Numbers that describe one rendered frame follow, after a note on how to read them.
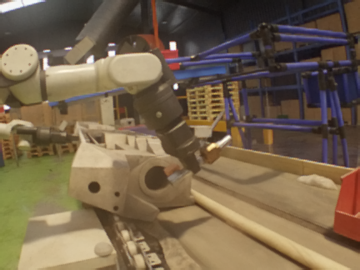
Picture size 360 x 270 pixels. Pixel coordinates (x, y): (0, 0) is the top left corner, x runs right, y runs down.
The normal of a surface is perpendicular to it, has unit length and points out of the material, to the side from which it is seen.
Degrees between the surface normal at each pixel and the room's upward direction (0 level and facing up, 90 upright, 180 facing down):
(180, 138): 90
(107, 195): 90
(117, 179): 90
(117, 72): 89
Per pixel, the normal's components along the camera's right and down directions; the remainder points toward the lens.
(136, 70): 0.44, 0.04
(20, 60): 0.38, -0.28
